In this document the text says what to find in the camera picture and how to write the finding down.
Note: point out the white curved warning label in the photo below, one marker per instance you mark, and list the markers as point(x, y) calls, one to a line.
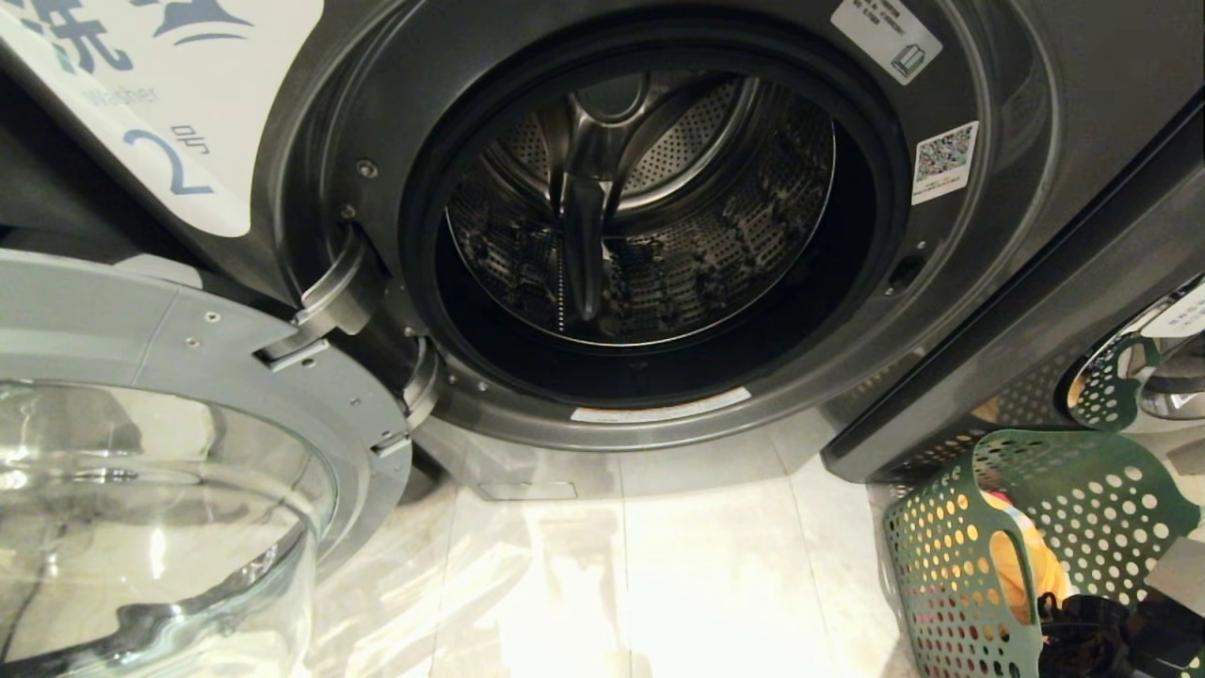
point(659, 407)

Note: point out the white printed sign sticker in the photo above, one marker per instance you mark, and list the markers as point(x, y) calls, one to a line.
point(198, 113)

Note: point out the yellow garment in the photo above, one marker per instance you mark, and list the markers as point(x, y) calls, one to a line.
point(1021, 565)

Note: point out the white instruction label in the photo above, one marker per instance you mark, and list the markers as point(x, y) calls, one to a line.
point(880, 28)

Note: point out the grey glass washer door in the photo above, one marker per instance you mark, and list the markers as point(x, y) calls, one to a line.
point(113, 320)

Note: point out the steel washer drum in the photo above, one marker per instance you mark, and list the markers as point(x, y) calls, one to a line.
point(715, 254)

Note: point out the grey door hinge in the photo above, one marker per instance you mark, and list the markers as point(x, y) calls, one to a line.
point(421, 386)
point(331, 299)

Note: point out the black rubber door gasket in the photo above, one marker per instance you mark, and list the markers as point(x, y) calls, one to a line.
point(861, 273)

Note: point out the white code label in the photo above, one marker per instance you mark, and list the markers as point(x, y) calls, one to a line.
point(944, 162)

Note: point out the green perforated laundry basket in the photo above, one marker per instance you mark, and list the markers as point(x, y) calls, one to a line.
point(1111, 508)

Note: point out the dark grey neighbouring washing machine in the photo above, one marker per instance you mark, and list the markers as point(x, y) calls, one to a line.
point(941, 414)

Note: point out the chrome round washer door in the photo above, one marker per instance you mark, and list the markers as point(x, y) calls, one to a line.
point(1177, 395)

